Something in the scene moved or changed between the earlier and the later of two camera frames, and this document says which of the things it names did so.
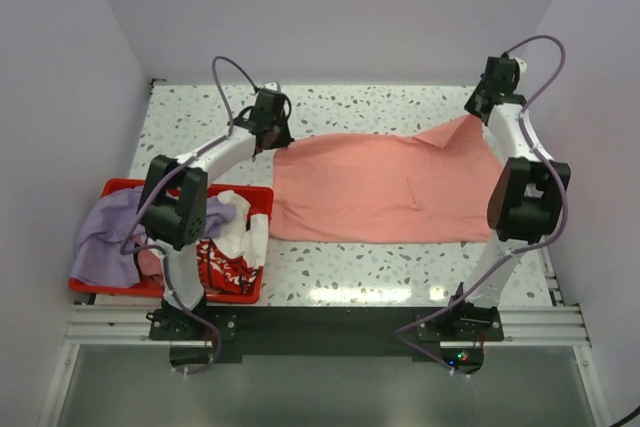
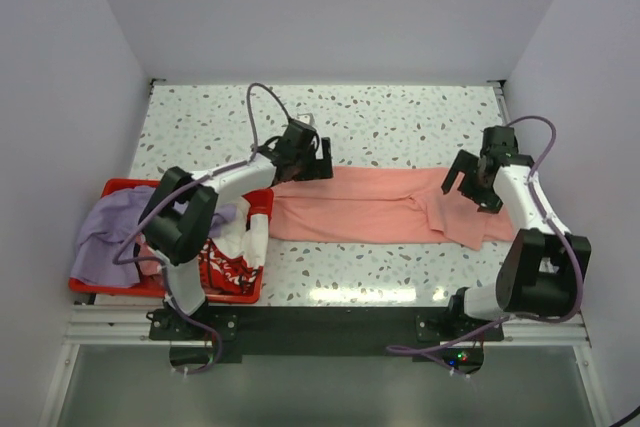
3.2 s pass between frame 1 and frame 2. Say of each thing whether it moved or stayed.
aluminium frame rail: stayed
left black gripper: moved
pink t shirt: moved
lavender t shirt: stayed
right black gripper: moved
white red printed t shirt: stayed
